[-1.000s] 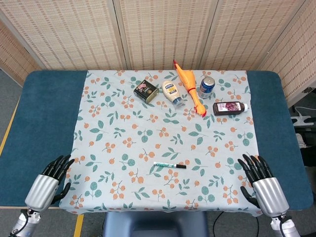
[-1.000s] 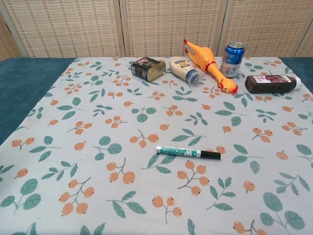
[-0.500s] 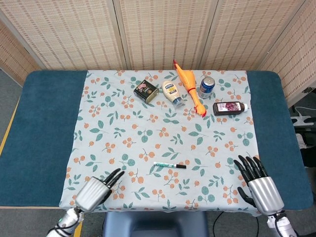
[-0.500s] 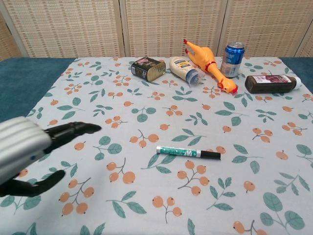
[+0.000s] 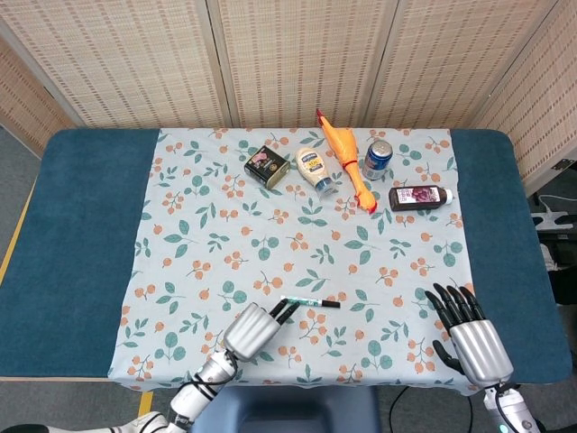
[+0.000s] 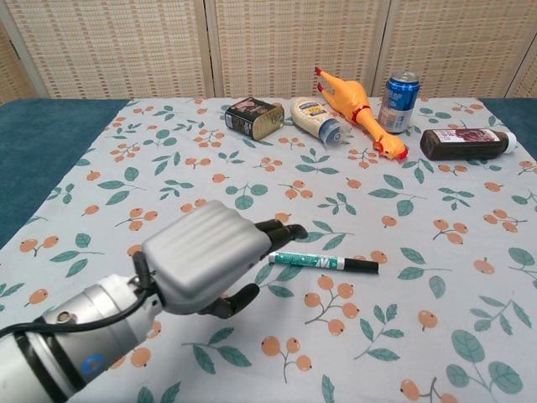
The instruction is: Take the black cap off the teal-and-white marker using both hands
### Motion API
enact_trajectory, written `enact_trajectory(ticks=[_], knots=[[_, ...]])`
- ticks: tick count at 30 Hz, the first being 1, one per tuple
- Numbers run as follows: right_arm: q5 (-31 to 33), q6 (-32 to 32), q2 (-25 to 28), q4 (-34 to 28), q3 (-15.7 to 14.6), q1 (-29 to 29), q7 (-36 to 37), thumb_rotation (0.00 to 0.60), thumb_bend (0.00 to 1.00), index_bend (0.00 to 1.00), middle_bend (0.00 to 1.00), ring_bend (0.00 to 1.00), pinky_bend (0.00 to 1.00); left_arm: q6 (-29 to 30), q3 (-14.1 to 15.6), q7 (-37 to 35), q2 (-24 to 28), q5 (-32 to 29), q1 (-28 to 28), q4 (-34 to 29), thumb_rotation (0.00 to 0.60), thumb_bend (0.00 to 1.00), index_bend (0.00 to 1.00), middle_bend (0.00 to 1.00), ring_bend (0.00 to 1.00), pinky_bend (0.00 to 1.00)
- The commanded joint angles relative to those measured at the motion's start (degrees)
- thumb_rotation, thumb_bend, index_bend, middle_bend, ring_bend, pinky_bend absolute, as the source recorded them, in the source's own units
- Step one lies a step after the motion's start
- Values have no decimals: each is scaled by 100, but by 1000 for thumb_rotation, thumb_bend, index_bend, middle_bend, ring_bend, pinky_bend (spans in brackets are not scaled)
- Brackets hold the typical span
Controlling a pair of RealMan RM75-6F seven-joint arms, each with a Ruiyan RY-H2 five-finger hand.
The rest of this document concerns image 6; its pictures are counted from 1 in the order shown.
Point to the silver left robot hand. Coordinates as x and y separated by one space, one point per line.
197 256

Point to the green white marker pen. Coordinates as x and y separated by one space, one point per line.
306 260

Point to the black marker cap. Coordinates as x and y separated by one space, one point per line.
363 265

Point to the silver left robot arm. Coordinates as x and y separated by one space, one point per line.
63 344

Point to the floral print tablecloth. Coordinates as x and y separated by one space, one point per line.
260 189

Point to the black luncheon meat tin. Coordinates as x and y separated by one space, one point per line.
251 117

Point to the white mayonnaise squeeze bottle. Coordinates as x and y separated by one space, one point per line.
312 115

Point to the orange rubber chicken toy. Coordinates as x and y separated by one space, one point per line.
354 98

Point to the woven bamboo folding screen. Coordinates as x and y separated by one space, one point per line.
272 46

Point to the blue soda can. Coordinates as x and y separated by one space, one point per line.
398 105

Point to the dark brown sauce bottle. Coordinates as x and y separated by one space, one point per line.
461 144

